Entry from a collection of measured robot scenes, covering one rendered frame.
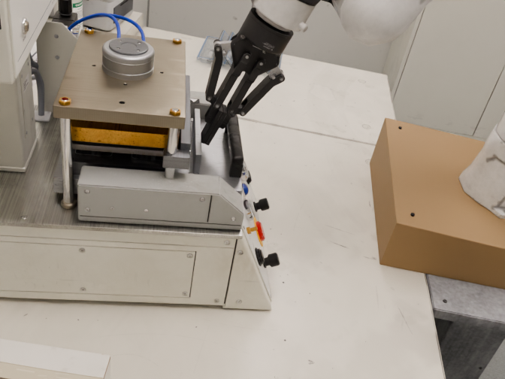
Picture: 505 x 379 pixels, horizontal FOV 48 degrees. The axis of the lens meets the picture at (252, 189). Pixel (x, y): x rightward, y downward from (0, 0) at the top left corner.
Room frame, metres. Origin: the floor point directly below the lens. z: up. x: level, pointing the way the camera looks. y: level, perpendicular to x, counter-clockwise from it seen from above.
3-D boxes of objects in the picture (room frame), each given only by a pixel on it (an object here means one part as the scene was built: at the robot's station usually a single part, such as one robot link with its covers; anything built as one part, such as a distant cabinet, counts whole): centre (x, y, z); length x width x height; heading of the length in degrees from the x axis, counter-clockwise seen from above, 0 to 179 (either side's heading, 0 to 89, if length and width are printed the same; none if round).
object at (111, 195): (0.69, 0.13, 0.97); 0.25 x 0.05 x 0.07; 102
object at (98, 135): (0.82, 0.23, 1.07); 0.22 x 0.17 x 0.10; 12
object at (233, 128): (0.85, 0.05, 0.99); 0.15 x 0.02 x 0.04; 12
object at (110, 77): (0.82, 0.26, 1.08); 0.31 x 0.24 x 0.13; 12
